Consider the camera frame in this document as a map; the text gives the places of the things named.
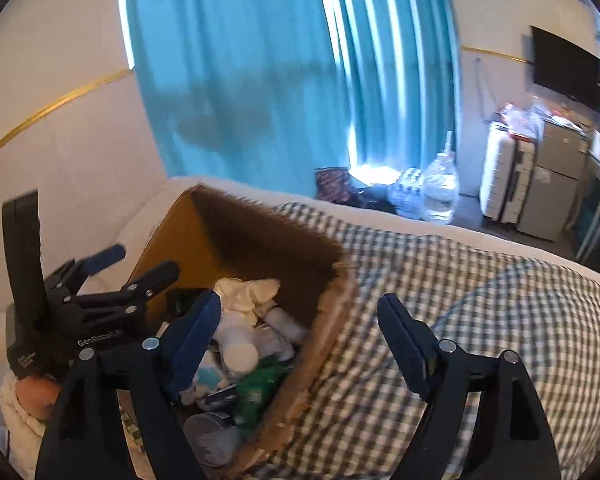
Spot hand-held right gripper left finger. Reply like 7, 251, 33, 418
34, 290, 223, 480

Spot checked blanket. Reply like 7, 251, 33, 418
122, 202, 600, 480

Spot large clear water bottle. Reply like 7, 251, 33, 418
420, 130, 461, 223

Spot person's left hand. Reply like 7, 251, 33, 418
15, 374, 65, 420

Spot dark patterned bag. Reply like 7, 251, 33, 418
314, 166, 361, 203

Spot black wall television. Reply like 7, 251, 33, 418
530, 25, 600, 116

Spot clear plastic bags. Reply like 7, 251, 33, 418
495, 100, 593, 136

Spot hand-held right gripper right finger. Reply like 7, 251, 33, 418
376, 292, 564, 480

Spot blue wall cable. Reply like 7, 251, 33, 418
472, 57, 503, 126

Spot teal curtain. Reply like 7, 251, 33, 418
117, 0, 463, 198

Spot white suitcase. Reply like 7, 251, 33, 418
479, 120, 537, 226

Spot silver fridge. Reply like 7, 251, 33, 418
517, 115, 596, 242

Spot white capped bottle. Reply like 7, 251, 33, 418
222, 339, 261, 373

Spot white fluffy blanket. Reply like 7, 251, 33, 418
0, 310, 56, 466

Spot grey round container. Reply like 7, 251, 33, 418
182, 412, 243, 468

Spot brown cardboard box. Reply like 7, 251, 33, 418
115, 184, 361, 480

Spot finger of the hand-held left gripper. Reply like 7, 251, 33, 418
47, 243, 127, 301
72, 260, 181, 318

